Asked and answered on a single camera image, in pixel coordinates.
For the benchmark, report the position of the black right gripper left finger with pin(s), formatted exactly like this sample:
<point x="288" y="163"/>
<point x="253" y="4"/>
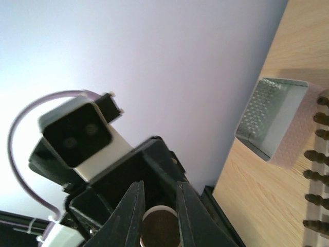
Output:
<point x="123" y="228"/>

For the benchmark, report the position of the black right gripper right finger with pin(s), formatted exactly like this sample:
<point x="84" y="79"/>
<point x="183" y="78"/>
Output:
<point x="196" y="226"/>

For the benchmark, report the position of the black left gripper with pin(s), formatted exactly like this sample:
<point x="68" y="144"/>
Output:
<point x="89" y="204"/>

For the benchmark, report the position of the white piece felt base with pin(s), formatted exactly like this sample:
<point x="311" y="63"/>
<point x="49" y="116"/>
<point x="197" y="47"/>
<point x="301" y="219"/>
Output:
<point x="160" y="227"/>

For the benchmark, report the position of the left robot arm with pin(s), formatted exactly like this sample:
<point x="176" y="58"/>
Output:
<point x="61" y="235"/>

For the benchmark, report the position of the dark chess pieces group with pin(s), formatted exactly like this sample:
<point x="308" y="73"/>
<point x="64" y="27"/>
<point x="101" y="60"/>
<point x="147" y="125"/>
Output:
<point x="317" y="167"/>

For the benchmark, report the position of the wooden chess board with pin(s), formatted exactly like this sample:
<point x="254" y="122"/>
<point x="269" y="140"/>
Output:
<point x="318" y="180"/>

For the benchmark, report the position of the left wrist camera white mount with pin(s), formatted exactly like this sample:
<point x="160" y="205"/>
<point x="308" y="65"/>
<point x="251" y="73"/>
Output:
<point x="82" y="138"/>

